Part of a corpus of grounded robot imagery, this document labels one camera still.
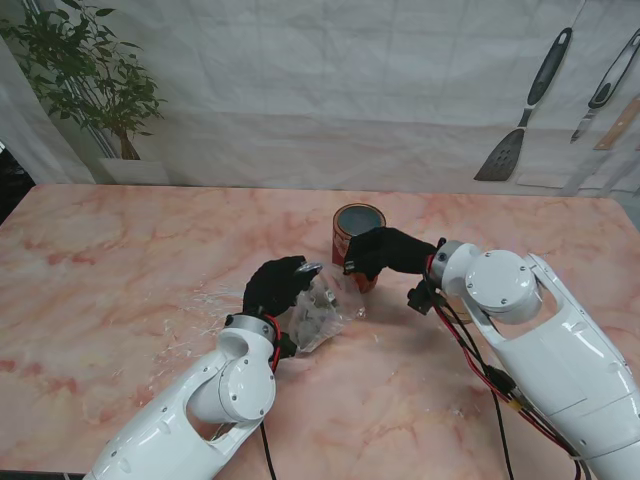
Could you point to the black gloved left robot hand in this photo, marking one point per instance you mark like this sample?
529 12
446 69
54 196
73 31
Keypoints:
272 287

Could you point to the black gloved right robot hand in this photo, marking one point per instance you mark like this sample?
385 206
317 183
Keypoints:
390 250

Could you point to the red floral tea tin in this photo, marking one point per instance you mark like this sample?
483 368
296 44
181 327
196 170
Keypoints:
360 220

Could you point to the clear plastic tea bag pouch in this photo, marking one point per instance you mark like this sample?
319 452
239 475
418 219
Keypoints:
320 315

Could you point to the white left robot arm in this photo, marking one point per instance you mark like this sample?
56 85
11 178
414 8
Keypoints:
200 410

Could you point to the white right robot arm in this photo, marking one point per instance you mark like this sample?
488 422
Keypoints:
540 350

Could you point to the printed black slotted spatula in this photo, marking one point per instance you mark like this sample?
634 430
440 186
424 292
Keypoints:
500 160

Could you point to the white printed backdrop cloth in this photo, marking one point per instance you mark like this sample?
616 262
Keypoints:
320 75

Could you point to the printed green potted plant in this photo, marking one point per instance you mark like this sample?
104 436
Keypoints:
85 85

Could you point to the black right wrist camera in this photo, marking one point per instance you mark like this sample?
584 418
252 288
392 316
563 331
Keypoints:
419 299

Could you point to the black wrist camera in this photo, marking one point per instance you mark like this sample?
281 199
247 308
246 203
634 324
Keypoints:
419 299
288 346

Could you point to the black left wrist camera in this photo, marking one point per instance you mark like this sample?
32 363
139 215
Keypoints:
288 346

